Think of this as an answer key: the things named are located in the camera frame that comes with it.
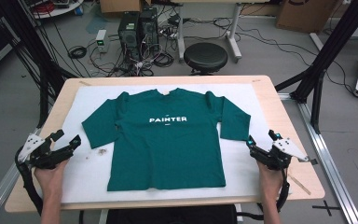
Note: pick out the black round stool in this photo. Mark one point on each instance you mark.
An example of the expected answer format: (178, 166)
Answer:
(205, 57)

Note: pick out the black metal frame strut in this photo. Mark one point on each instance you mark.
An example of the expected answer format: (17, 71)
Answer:
(332, 43)

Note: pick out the black tape piece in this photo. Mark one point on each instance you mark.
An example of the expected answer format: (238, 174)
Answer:
(312, 161)

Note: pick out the person's right hand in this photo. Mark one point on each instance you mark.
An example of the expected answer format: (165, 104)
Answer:
(270, 183)

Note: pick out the thin wooden stick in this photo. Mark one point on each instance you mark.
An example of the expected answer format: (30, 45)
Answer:
(300, 185)

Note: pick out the white foam mat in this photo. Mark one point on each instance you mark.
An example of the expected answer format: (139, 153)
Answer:
(245, 102)

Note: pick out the person's left hand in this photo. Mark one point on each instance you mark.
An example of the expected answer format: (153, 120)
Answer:
(51, 182)

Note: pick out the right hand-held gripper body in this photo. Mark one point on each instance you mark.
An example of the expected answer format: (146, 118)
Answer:
(276, 157)

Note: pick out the black tape cross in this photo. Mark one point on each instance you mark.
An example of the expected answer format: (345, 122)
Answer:
(326, 207)

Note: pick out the small cardboard box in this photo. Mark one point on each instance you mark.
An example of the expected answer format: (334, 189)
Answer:
(119, 5)

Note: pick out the aluminium floor rail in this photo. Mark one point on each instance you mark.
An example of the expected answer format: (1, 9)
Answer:
(329, 161)
(0, 193)

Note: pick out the white desk frame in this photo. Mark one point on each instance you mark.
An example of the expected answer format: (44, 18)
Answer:
(233, 37)

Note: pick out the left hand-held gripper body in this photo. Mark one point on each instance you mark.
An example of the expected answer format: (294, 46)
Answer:
(40, 157)

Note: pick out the round white table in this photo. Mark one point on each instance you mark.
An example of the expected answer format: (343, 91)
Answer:
(59, 7)

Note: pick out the large cardboard box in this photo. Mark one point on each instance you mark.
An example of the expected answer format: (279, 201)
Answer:
(304, 15)

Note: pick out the green long-sleeved shirt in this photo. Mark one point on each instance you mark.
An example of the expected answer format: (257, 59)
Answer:
(167, 146)

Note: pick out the black computer tower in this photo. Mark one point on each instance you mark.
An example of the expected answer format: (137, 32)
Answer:
(128, 34)
(149, 29)

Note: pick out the white box with green light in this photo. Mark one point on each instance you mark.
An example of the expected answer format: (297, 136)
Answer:
(101, 39)

